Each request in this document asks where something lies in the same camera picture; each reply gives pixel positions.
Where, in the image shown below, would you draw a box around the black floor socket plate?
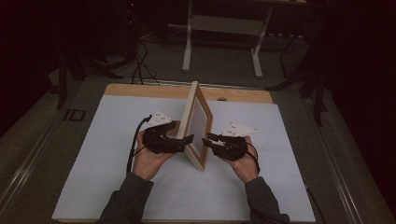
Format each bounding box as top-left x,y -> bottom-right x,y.
63,108 -> 87,122

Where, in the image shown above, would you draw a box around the wooden picture frame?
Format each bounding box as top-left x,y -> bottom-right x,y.
171,80 -> 215,173

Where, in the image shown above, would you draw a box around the black metal stand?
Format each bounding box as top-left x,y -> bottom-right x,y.
264,31 -> 331,127
55,46 -> 125,110

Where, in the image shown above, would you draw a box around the person's right hand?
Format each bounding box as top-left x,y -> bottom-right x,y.
228,135 -> 262,185

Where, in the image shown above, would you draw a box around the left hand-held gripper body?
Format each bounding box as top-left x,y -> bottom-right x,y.
142,110 -> 173,155

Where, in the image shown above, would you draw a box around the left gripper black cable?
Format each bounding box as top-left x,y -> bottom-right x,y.
125,114 -> 153,175

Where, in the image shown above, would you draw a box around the thin black cable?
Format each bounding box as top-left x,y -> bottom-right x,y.
304,182 -> 327,224

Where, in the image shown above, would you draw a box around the black floor cables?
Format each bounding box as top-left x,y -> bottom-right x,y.
130,39 -> 162,86

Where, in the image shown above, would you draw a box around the person's left hand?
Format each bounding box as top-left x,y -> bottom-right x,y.
132,130 -> 176,182

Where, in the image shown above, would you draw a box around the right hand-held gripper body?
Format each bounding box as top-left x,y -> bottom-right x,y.
214,121 -> 260,162

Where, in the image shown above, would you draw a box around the metal floor rail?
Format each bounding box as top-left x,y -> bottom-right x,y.
0,114 -> 64,216
142,78 -> 266,91
303,98 -> 366,224

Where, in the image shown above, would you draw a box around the white metal table frame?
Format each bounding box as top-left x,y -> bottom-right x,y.
181,0 -> 276,79

